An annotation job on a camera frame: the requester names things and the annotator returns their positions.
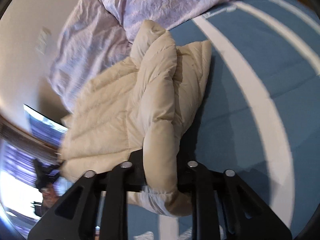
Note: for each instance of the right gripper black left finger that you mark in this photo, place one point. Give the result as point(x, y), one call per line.
point(95, 199)

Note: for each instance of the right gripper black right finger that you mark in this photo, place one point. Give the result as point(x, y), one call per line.
point(223, 204)

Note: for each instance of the beige quilted down jacket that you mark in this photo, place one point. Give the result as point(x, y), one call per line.
point(145, 102)

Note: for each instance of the window with purple curtain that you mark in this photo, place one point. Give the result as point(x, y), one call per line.
point(20, 198)

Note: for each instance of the blue white striped bed sheet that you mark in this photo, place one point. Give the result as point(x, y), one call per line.
point(260, 113)

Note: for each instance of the lilac crumpled duvet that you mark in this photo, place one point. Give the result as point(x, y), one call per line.
point(99, 33)

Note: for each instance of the white wall air conditioner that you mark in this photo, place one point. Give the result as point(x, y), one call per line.
point(43, 40)

